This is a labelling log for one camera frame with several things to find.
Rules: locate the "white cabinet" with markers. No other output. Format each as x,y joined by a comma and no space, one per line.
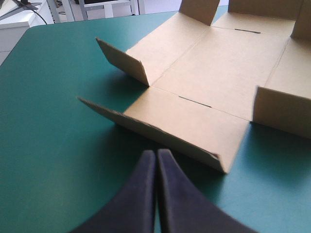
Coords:
13,34

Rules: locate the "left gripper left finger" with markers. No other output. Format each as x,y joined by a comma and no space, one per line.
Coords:
132,201

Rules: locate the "grey metal rack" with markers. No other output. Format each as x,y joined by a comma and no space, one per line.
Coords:
97,8

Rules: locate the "brown cardboard box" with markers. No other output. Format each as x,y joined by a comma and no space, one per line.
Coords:
213,80

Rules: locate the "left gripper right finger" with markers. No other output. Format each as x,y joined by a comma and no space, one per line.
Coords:
181,206

